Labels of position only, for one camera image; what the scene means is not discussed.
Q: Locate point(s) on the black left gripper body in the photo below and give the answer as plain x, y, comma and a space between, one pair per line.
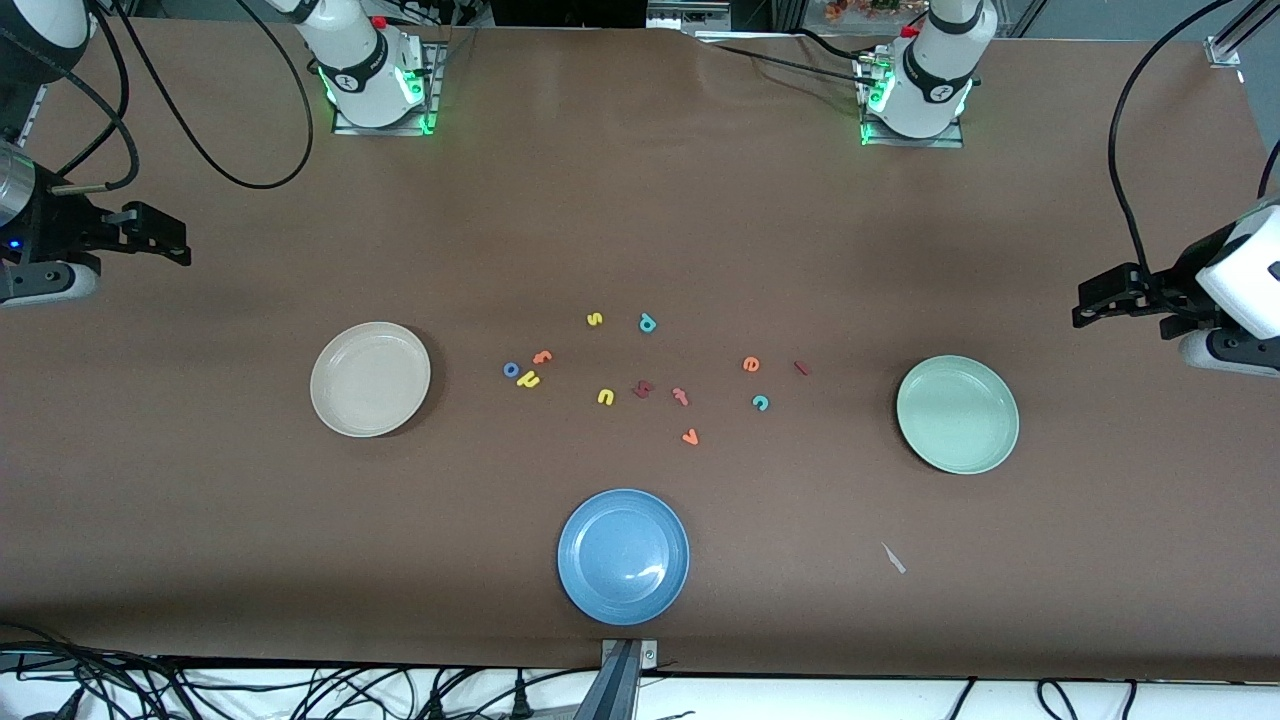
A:
1178, 283

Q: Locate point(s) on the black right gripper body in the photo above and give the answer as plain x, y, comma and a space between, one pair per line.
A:
62, 228

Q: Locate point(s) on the yellow foam letter h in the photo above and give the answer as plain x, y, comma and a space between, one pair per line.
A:
528, 379

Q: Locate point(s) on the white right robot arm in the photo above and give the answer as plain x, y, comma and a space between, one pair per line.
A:
365, 75

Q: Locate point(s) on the green plate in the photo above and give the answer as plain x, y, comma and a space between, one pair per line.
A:
957, 414

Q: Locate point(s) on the beige brown plate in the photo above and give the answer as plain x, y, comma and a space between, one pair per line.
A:
370, 379

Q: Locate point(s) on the brown table cover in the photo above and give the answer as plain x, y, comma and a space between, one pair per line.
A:
200, 520

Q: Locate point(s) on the white paper scrap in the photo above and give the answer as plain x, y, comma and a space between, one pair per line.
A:
893, 558

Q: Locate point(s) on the orange dried flower bunch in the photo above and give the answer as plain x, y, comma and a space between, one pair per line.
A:
865, 8

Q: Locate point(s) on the dark red angular foam letter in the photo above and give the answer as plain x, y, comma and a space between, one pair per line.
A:
643, 389

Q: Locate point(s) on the grey power strip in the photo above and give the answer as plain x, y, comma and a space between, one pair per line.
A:
690, 15

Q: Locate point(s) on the blue plate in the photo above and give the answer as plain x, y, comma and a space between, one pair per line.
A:
623, 556

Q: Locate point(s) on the aluminium frame profile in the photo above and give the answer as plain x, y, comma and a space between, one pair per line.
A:
1225, 48
35, 110

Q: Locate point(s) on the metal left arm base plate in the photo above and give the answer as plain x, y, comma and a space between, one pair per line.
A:
915, 143

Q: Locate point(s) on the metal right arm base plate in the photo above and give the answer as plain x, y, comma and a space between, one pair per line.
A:
434, 80

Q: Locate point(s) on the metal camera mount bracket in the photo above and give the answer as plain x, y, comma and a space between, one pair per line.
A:
620, 690

